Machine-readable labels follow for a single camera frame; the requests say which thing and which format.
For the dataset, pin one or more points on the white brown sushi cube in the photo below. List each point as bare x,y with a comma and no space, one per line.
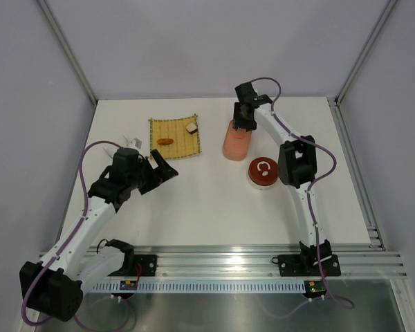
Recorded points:
191,128

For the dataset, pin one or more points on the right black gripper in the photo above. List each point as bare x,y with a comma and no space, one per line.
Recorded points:
238,123

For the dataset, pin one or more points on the red round bowl lid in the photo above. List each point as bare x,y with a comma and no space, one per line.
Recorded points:
263,170

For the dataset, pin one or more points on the right aluminium frame post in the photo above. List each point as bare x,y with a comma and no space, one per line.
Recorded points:
367,47

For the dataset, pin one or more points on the white slotted cable duct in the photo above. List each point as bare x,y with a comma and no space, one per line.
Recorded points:
200,286

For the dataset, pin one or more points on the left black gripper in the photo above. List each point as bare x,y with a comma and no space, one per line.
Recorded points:
160,174

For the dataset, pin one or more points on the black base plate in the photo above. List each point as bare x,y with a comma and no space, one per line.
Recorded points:
292,266
146,265

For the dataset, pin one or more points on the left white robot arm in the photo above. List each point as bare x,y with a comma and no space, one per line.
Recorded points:
56,284

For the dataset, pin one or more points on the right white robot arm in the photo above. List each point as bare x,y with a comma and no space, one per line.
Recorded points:
297,169

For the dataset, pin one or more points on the pink lunch box lid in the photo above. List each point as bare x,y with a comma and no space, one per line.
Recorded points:
236,141

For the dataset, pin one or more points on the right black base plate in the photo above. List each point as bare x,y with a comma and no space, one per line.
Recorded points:
292,266

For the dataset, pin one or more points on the aluminium frame post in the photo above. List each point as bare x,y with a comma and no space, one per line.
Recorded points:
65,47
367,47

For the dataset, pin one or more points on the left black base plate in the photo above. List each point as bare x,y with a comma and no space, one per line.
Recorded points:
146,265

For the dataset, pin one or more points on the left aluminium frame post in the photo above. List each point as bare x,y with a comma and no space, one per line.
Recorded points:
65,47

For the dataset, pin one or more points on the round metal bowl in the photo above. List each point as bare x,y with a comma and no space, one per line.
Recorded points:
264,186

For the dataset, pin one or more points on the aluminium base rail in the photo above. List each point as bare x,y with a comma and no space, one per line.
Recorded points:
255,262

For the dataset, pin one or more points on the orange carrot piece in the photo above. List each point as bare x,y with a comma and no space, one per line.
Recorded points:
165,141

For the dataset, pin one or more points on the yellow bamboo mat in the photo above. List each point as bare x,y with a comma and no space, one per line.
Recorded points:
184,145

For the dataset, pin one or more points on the pink oval lunch box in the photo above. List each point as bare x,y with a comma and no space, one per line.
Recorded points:
234,157

